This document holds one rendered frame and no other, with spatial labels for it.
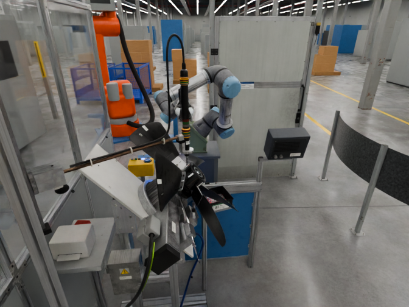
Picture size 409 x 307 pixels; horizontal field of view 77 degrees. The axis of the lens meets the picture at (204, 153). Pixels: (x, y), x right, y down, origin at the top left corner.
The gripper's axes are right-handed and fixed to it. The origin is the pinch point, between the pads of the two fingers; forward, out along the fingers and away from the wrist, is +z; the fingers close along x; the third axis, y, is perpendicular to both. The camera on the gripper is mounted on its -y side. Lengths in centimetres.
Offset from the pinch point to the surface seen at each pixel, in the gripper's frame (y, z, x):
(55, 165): 9, 32, 48
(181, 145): 16.6, 0.3, 2.1
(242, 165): 128, -182, -80
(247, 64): -1, -182, -78
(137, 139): 11.9, 1.6, 23.1
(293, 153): 41, -35, -75
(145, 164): 44, -34, 25
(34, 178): 10, 38, 52
